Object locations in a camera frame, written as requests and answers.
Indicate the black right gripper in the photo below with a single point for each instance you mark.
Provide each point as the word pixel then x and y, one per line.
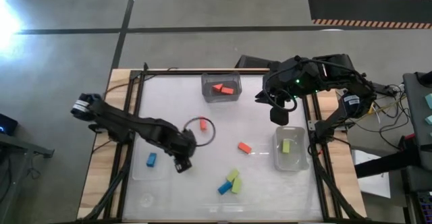
pixel 280 89

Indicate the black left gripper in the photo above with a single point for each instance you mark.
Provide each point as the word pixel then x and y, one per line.
pixel 184 146

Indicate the blue foam block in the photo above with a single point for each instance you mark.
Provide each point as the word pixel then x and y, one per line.
pixel 151 160

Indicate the orange triangular foam block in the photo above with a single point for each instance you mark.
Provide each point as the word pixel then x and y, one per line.
pixel 218 88

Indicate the green foam block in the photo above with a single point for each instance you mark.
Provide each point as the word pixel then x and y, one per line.
pixel 237 185
pixel 286 146
pixel 232 175

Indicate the blue foam cylinder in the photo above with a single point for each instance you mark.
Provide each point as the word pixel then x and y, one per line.
pixel 224 188

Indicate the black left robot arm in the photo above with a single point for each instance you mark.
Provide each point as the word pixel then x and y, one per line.
pixel 118 122

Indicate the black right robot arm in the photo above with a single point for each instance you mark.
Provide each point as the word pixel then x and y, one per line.
pixel 337 65

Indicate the clear plastic bin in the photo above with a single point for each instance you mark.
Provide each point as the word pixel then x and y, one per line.
pixel 162 173
pixel 297 160

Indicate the black flat case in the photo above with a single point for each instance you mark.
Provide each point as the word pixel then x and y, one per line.
pixel 249 62

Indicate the grey translucent plastic bin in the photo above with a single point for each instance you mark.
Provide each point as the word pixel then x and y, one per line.
pixel 209 96

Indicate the black power adapter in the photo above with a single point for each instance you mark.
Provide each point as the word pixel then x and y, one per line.
pixel 386 89

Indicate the black hazard-striped floor mat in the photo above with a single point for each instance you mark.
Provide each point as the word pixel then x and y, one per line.
pixel 364 9

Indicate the black slanted table leg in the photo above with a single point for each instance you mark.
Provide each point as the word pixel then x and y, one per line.
pixel 381 164

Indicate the white paper sheet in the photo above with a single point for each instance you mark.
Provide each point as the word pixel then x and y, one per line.
pixel 374 183

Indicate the grey side table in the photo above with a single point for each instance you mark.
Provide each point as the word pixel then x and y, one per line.
pixel 416 122

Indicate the grey metal stand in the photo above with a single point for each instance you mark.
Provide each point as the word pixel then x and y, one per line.
pixel 20 146

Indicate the teal block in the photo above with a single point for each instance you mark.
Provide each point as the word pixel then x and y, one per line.
pixel 429 119
pixel 429 101

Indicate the black device with blue light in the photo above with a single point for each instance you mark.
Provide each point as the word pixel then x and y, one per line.
pixel 7 124

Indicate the black keyboard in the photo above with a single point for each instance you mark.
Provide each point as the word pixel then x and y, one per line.
pixel 426 207

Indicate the black metal table frame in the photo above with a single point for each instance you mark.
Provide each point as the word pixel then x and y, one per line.
pixel 175 71

